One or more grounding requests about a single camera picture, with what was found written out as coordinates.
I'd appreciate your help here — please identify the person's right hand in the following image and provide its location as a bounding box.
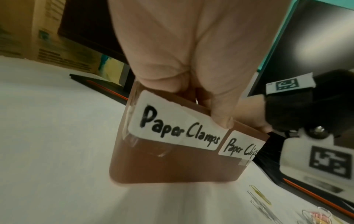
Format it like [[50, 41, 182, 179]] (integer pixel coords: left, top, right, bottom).
[[235, 95, 273, 133]]

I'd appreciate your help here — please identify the person's left hand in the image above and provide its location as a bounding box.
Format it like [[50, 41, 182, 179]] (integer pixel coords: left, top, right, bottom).
[[108, 0, 291, 130]]

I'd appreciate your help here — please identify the pile of colorful paper clips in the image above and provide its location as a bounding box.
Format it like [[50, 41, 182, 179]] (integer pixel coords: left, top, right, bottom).
[[246, 184, 354, 224]]

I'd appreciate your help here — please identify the orange divided sorting box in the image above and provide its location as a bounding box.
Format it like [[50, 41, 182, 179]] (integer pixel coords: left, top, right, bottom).
[[109, 82, 270, 184]]

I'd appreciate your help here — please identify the printed cardboard tissue box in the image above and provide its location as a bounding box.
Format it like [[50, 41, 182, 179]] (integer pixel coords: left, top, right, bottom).
[[0, 0, 124, 82]]

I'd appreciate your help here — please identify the black right wristband with markers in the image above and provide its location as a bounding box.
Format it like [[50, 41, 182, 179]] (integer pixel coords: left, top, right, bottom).
[[264, 70, 354, 138]]

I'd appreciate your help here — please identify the wide black computer monitor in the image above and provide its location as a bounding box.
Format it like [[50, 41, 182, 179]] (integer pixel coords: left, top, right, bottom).
[[247, 0, 354, 97]]

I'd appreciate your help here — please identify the black laptop with orange stripe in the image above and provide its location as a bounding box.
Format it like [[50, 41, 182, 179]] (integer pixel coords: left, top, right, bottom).
[[253, 131, 354, 220]]

